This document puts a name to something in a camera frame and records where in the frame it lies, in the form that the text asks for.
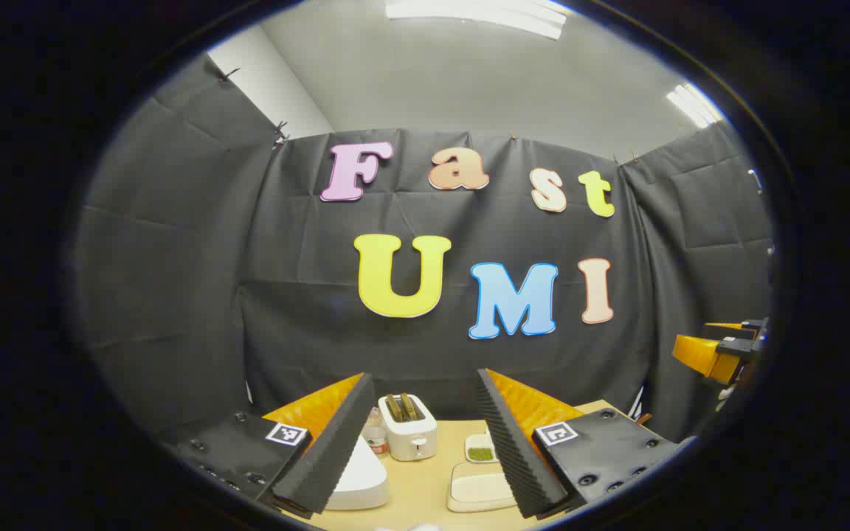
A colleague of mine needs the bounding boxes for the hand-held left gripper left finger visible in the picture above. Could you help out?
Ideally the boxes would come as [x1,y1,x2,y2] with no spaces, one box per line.
[174,372,376,516]

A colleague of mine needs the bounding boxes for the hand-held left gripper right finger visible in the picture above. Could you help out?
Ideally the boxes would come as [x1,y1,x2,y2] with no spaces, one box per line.
[477,368,681,520]

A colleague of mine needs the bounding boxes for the white rice cooker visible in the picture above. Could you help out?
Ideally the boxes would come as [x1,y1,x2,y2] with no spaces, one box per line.
[325,435,390,511]

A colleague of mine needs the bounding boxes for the white rice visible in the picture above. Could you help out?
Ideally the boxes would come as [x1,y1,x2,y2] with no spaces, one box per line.
[455,472,514,502]

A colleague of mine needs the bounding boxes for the white divided dish of beans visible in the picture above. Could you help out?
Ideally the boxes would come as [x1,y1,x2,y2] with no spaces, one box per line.
[464,433,500,464]

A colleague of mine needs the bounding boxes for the clear plastic bottle red label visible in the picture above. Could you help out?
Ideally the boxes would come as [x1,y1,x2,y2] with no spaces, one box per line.
[362,408,389,456]

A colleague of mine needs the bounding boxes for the rectangular wooden tray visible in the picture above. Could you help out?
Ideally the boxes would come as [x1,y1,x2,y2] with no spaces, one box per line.
[446,461,519,513]

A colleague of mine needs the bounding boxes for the white toaster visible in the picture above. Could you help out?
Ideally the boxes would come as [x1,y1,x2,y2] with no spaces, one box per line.
[379,393,438,462]

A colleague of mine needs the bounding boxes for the black backdrop cloth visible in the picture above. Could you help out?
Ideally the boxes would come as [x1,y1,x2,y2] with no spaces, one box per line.
[75,55,776,443]

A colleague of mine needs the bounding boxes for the ceiling light panel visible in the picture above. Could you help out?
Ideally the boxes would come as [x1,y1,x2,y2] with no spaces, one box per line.
[666,83,725,128]
[384,0,566,40]

